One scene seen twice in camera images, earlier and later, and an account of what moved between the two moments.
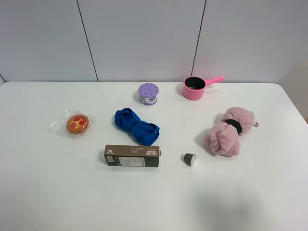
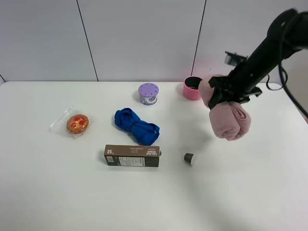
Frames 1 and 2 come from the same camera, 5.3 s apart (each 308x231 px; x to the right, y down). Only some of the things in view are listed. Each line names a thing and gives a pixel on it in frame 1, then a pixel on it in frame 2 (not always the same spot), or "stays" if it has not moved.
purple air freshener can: [148, 93] stays
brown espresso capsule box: [132, 156] stays
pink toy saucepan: [194, 86] stays
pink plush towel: [223, 138] to [230, 120]
